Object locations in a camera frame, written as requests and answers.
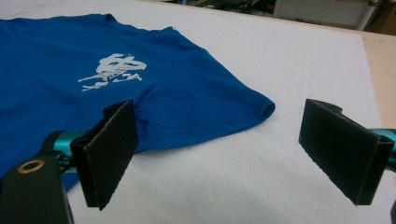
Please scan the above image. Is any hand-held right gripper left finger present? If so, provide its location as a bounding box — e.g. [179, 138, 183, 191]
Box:
[70, 100, 139, 212]

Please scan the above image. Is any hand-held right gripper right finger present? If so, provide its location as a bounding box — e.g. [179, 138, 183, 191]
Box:
[298, 98, 396, 206]

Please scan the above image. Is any blue t-shirt with white print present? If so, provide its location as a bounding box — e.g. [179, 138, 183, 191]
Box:
[0, 12, 276, 192]

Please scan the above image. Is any white felt mat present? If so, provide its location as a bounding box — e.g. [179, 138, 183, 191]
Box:
[0, 0, 396, 224]

